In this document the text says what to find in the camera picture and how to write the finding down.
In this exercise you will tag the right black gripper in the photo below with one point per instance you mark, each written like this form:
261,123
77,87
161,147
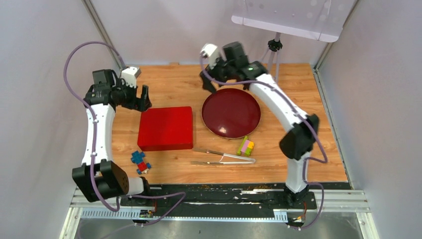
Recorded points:
213,72

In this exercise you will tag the white board on tripod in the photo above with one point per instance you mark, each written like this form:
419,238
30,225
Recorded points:
320,20

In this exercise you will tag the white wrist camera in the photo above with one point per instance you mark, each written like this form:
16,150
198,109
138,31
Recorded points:
211,52
130,75

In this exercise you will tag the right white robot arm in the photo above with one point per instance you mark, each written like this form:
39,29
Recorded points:
300,127

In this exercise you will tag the red box lid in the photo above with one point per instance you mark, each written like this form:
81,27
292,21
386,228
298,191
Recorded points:
163,129

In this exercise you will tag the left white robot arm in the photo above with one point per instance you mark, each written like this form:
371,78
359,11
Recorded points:
99,175

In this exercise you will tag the grey tripod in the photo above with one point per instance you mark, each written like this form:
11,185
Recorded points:
274,47

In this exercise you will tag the green pink toy blocks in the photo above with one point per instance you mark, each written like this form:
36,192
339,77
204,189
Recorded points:
246,147

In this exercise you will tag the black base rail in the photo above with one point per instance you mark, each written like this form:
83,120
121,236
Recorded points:
232,200

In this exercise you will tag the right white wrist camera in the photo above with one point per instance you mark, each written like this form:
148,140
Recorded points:
211,52

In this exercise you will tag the metal tongs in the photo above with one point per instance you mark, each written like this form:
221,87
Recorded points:
226,159

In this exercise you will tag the dark red round tray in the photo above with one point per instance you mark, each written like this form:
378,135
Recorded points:
231,113

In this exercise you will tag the blue red toy car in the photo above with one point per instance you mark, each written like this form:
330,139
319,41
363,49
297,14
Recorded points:
137,158

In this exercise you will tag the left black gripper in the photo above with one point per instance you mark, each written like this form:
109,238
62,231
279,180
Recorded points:
142,104

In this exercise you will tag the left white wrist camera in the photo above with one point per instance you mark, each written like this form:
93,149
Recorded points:
130,75

